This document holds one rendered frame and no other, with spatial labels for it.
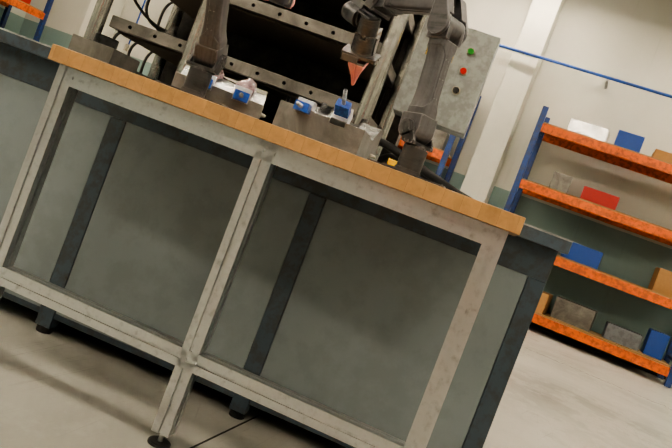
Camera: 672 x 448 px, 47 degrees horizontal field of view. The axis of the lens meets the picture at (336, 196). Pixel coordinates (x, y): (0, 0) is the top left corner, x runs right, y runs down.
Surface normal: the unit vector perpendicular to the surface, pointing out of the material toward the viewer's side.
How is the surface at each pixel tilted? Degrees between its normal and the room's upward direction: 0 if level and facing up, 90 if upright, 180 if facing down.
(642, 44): 90
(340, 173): 90
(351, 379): 90
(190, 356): 90
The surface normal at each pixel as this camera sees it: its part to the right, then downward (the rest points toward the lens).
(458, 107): -0.15, -0.04
